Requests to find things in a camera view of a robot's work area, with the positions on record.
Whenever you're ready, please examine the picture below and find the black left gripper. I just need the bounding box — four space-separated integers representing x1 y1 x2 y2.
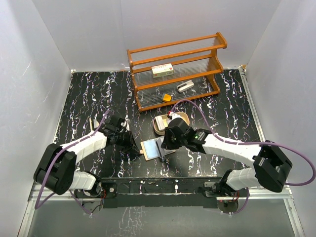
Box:
115 129 140 154

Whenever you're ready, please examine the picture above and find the cream leather card holder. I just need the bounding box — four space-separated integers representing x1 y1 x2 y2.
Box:
140 137 176 161

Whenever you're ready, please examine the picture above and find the stack of cards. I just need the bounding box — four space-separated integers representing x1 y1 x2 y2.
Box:
156 115 171 131

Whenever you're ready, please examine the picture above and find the beige oval tray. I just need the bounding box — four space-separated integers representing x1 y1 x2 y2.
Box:
153 112 190 136

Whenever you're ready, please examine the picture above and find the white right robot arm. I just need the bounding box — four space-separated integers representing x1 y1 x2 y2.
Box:
161 118 292 196

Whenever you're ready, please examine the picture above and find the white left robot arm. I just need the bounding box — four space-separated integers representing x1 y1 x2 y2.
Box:
33 115 141 197

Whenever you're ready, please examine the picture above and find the black front base bar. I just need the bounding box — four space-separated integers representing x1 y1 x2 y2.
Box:
74 177 247 209

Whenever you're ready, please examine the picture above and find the yellow tape measure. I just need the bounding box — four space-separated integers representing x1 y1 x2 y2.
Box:
161 94 172 102

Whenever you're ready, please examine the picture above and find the white stapler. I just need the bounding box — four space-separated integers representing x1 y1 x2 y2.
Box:
176 80 194 93

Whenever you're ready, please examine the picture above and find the orange wooden shelf rack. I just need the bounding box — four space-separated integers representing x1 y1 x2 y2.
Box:
127 32 227 112

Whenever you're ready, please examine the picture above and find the white red paper box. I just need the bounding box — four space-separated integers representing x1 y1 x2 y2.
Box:
151 63 174 78

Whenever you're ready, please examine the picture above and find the aluminium frame rail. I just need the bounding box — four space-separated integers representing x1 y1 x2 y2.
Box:
19 68 294 237

